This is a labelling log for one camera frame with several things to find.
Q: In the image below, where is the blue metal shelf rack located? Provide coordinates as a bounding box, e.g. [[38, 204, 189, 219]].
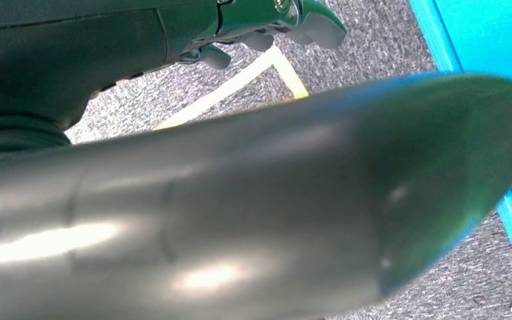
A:
[[408, 0, 512, 320]]

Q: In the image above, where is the yellow floor tape square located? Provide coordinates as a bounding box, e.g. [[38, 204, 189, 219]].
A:
[[153, 44, 310, 131]]

